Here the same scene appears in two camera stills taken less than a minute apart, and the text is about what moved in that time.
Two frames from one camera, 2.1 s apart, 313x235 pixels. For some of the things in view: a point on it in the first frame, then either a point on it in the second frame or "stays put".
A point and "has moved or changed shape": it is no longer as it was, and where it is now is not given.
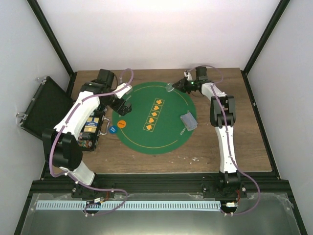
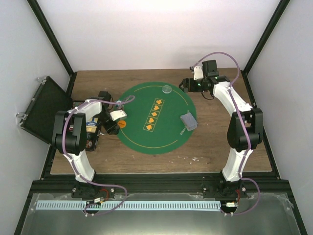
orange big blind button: [121, 124] stays put
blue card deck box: [91, 125] stays put
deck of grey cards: [189, 121] stays put
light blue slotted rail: [84, 205] stays put
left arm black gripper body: [116, 107] → [110, 128]
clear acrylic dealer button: [169, 87] has moved or changed shape
